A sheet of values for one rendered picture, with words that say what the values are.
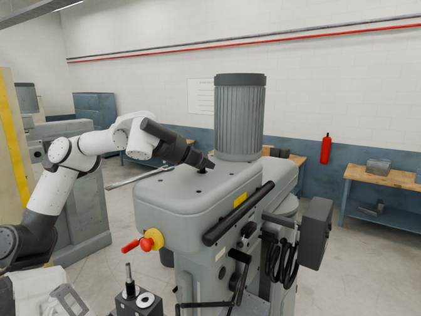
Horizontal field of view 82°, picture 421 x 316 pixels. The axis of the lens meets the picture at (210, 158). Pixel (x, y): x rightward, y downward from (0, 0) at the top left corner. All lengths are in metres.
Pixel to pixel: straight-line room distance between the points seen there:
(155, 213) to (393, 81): 4.48
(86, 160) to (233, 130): 0.50
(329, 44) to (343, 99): 0.96
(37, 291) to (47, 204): 0.23
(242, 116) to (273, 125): 4.28
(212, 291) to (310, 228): 0.41
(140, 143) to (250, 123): 0.44
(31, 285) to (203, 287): 0.50
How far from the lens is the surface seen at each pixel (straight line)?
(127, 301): 1.48
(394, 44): 4.86
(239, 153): 0.91
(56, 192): 0.84
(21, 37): 10.20
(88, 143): 0.77
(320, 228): 0.95
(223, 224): 0.68
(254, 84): 0.90
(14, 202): 2.39
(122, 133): 0.73
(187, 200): 0.62
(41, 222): 0.86
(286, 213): 1.30
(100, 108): 7.97
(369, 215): 4.61
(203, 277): 0.90
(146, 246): 0.69
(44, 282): 0.87
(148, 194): 0.69
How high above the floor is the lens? 2.16
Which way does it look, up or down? 16 degrees down
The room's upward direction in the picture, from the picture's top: straight up
